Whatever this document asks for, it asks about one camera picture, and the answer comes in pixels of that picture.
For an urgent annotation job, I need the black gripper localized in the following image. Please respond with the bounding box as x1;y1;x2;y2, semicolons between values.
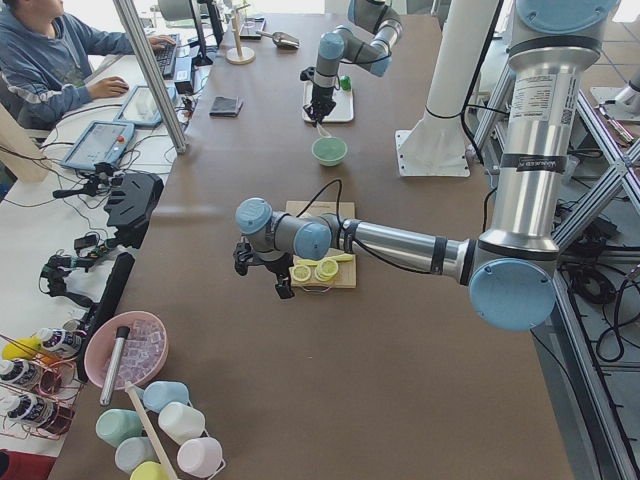
253;252;294;300
303;83;336;123

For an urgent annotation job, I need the white ceramic spoon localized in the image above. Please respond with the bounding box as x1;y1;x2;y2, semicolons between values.
316;123;332;138

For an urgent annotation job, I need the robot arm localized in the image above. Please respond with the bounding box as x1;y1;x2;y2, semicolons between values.
300;1;403;125
234;1;616;331

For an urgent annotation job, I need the light green bowl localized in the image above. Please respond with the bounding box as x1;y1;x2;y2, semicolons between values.
311;137;348;167

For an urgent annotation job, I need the pink bowl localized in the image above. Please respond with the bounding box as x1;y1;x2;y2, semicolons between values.
84;311;169;390

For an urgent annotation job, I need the lower lemon slice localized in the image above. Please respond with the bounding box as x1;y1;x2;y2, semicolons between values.
291;264;312;283

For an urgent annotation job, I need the lemon slice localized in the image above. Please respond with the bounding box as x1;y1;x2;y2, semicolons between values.
314;260;339;282
291;264;312;283

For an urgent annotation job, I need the cream rabbit tray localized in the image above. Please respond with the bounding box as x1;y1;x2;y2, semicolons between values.
302;81;354;123

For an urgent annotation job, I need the green lime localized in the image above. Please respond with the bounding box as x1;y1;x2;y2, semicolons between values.
339;75;351;91

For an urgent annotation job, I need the upper lemon slice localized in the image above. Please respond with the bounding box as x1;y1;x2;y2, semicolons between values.
314;260;339;282

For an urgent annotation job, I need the wooden cutting board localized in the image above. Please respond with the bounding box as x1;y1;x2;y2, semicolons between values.
285;200;357;291

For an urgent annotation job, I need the yellow plastic knife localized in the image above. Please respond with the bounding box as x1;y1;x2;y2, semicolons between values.
295;253;354;266

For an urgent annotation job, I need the metal scoop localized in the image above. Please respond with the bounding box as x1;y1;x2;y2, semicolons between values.
256;30;300;50

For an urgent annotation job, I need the folded grey cloth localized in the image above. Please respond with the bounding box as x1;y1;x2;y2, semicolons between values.
209;96;244;117

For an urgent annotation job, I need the wooden mug tree stand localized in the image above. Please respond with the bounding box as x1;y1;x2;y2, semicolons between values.
226;4;255;65

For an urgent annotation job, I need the black keyboard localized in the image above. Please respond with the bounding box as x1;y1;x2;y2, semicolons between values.
152;34;180;79

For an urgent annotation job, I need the upper teach pendant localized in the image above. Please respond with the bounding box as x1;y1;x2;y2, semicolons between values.
114;85;162;128

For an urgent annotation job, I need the teach pendant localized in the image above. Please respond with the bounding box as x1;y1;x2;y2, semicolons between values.
114;85;162;128
60;121;135;171

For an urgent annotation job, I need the cup rack with cups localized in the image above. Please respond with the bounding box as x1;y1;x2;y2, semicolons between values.
95;381;227;479

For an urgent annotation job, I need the lower teach pendant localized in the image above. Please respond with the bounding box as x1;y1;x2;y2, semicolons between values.
60;121;135;171

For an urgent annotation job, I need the seated person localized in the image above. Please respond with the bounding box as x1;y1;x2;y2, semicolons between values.
0;0;176;131

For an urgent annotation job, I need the white camera pillar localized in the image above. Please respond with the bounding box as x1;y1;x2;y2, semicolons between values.
396;0;502;177

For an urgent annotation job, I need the aluminium frame post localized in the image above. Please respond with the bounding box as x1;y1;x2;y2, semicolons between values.
113;0;187;154

